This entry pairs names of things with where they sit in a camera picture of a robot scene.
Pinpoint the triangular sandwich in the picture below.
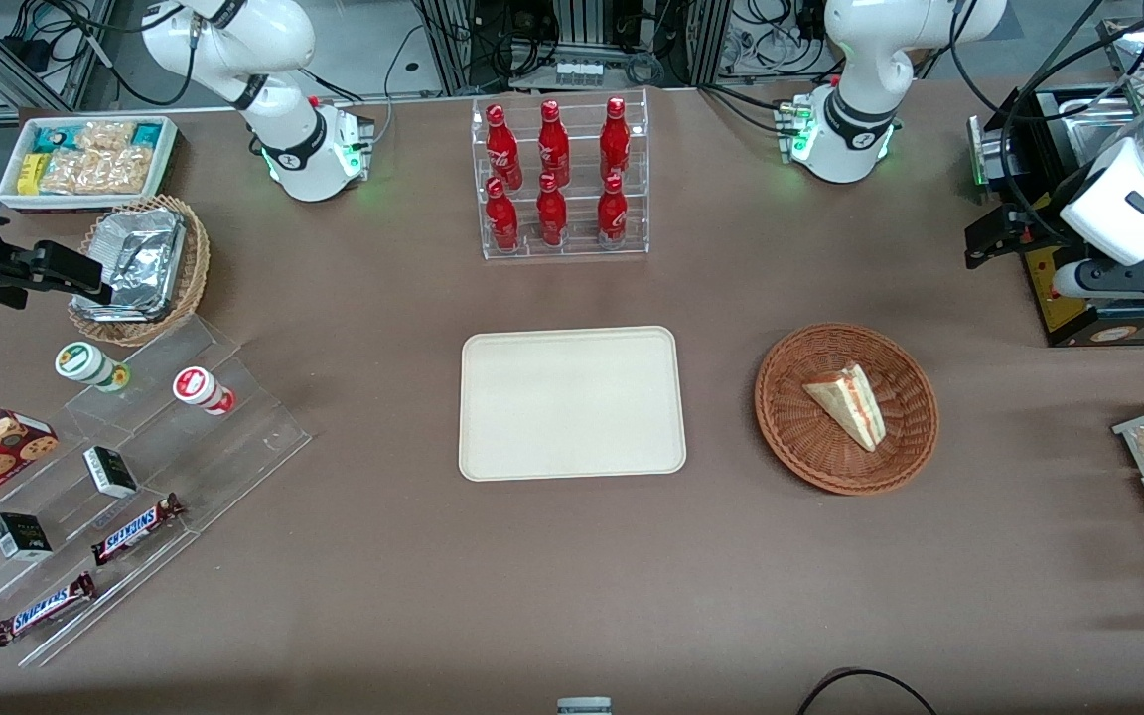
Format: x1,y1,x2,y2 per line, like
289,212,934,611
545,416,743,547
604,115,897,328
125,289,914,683
802,363,888,453

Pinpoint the silver foil tray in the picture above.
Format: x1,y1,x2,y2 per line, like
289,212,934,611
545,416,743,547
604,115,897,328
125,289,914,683
72,207,187,324

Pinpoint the oval tan wicker basket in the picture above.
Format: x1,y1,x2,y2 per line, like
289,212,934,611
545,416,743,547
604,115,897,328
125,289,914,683
68,195,212,349

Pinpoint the round brown wicker basket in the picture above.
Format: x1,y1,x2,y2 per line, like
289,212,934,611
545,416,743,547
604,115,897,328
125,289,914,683
754,322,940,496

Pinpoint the beige plastic serving tray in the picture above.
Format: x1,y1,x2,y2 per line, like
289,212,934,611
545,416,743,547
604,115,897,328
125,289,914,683
458,326,688,484

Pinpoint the green lid cup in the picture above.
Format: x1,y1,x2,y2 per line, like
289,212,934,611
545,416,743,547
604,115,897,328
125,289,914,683
55,341,131,393

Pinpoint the clear bag of crackers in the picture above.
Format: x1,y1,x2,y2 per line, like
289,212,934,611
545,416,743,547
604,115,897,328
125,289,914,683
40,147,153,196

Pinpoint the black food warmer appliance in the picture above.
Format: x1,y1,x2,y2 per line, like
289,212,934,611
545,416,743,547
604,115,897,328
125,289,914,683
969,84,1144,349

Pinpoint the white rectangular snack bin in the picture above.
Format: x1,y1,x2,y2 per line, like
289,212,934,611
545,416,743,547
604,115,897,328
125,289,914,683
0,115,181,213

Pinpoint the steel warmer pan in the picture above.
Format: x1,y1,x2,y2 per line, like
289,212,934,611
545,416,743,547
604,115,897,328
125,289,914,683
1059,94,1144,170

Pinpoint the red lid cup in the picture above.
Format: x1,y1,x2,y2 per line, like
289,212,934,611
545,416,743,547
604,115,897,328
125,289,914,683
172,366,236,416

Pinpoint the small black box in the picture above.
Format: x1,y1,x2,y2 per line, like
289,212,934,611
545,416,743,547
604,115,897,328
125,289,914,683
0,511,54,563
82,446,139,500

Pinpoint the clear acrylic stepped stand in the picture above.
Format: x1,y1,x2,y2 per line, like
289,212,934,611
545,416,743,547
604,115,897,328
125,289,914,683
0,316,313,668

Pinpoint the Snickers chocolate bar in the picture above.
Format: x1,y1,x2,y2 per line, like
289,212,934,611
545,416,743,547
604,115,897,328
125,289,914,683
90,494,186,567
0,571,98,648

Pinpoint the red cola bottle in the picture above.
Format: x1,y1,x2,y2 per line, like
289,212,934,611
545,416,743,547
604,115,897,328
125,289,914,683
485,103,523,191
600,96,632,183
597,173,629,247
535,173,568,247
485,177,520,251
536,99,571,188

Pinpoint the clear acrylic bottle rack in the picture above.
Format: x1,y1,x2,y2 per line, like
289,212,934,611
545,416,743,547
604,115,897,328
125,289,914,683
471,87,650,261

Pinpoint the black cable loop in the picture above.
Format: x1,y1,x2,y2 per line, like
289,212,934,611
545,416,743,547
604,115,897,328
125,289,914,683
795,668,940,715

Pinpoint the aluminium frame rack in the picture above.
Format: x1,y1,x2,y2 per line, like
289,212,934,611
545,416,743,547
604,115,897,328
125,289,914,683
413,0,732,92

